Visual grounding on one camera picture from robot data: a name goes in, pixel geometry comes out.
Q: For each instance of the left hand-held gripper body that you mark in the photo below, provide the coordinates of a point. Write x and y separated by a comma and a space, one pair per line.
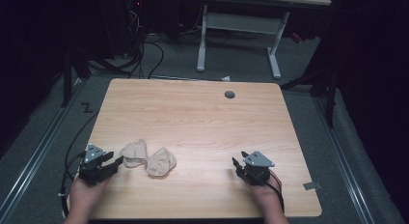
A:
93, 172

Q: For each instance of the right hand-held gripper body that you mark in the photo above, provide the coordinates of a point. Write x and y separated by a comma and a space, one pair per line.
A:
257, 171

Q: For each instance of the beige sock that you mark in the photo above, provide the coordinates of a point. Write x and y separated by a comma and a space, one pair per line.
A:
160, 163
134, 154

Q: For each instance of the person's left hand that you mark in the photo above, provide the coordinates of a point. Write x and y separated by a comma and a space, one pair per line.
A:
85, 195

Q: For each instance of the person's right hand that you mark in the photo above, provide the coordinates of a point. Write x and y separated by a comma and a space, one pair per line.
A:
268, 193

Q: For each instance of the grey tape piece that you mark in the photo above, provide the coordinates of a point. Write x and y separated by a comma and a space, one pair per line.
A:
312, 185

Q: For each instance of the crumpled white paper scrap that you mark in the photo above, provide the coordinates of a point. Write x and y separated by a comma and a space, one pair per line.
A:
226, 78

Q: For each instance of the black metal stand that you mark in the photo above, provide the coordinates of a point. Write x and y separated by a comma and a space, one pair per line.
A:
330, 100
66, 80

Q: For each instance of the red floor object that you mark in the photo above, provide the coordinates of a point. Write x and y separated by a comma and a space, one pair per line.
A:
296, 37

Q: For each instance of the white desk with metal legs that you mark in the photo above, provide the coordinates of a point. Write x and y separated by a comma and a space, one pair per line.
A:
239, 22

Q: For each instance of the black computer tower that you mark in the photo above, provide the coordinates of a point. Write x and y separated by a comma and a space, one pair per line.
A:
123, 24

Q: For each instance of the metal floor rail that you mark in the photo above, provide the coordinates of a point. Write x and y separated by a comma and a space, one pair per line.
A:
29, 169
347, 175

